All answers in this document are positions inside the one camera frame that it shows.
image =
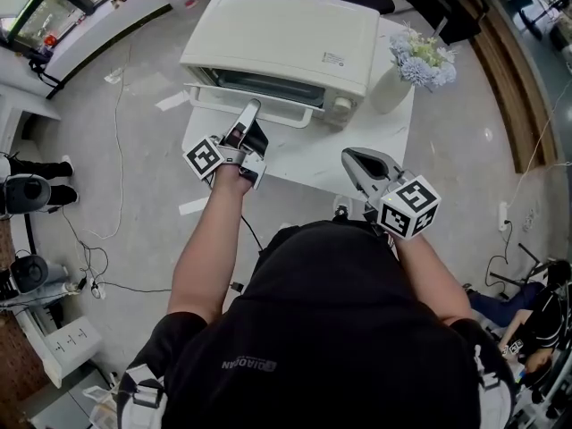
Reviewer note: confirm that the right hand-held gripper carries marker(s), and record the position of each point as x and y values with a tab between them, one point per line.
409	206

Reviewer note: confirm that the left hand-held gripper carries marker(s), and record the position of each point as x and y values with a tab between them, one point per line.
203	157

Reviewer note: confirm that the cream oven door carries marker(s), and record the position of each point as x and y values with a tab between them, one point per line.
214	98

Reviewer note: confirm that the person's left forearm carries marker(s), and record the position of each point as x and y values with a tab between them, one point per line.
205	257

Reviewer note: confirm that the person's right forearm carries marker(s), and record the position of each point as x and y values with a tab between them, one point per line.
433	280

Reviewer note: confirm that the cream toaster oven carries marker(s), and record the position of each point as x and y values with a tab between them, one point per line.
277	38

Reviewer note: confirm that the person's right white shoe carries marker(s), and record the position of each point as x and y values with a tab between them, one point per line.
342	206

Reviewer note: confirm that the white marble table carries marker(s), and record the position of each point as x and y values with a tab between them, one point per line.
304	154

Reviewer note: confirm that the white vase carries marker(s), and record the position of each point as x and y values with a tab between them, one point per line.
389	94

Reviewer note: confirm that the pale blue flower bouquet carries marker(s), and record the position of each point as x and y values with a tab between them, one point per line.
420	63

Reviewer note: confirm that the brown wooden platform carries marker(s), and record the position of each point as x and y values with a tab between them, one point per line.
514	87

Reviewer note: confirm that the white curved window ledge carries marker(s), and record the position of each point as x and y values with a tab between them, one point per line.
103	29

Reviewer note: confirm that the person's black shirt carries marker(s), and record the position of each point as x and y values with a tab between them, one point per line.
326	338

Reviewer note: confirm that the black sled-base chair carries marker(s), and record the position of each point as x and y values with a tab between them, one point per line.
442	2

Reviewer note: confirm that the small red object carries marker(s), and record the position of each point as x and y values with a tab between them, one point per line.
50	40

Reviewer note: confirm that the white power strip with plugs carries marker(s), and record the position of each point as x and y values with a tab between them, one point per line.
96	289

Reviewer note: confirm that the white shelf unit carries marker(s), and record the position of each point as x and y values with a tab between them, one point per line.
18	114

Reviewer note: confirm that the grey round appliance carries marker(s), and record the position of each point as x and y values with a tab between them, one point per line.
27	195
31	273

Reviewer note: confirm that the small white drawer cabinet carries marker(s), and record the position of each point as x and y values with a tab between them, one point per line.
73	344

